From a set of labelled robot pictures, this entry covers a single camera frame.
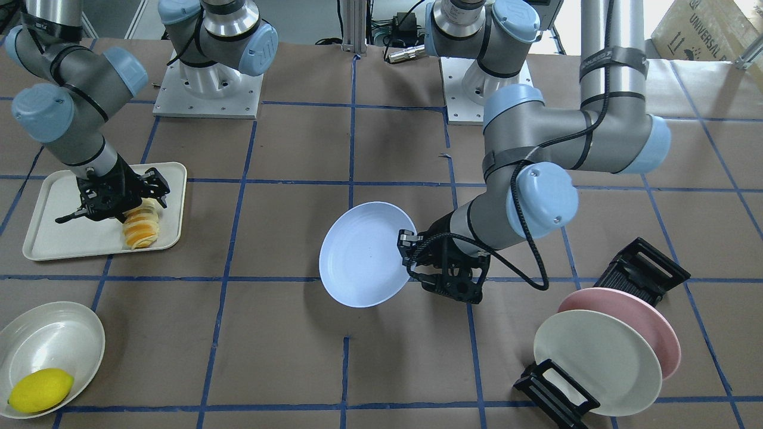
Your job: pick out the pink plate in rack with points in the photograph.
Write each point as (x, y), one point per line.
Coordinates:
(638, 314)

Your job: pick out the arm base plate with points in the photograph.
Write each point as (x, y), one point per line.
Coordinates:
(219, 91)
(466, 87)

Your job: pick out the cream plate in rack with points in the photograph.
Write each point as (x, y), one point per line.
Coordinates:
(609, 359)

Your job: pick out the yellow lemon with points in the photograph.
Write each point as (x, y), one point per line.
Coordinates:
(41, 390)

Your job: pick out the cream rectangular tray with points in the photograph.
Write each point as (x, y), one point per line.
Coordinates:
(48, 240)

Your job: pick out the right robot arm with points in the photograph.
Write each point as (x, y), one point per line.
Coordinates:
(215, 42)

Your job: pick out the cream round plate with lemon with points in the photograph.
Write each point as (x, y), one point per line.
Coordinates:
(63, 335)

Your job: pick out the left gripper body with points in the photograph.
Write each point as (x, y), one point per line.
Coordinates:
(439, 233)

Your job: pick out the spiral bread roll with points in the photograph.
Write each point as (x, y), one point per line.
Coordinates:
(141, 228)

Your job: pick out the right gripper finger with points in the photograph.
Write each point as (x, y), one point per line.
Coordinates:
(73, 215)

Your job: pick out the blue plate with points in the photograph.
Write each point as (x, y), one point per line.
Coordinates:
(359, 263)

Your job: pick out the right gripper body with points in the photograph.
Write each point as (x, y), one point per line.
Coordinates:
(123, 182)

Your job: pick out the black dish rack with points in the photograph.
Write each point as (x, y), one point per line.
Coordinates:
(640, 270)

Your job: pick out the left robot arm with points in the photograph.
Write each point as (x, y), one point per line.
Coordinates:
(530, 150)

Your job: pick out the aluminium frame post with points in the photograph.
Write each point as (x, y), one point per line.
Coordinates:
(354, 26)

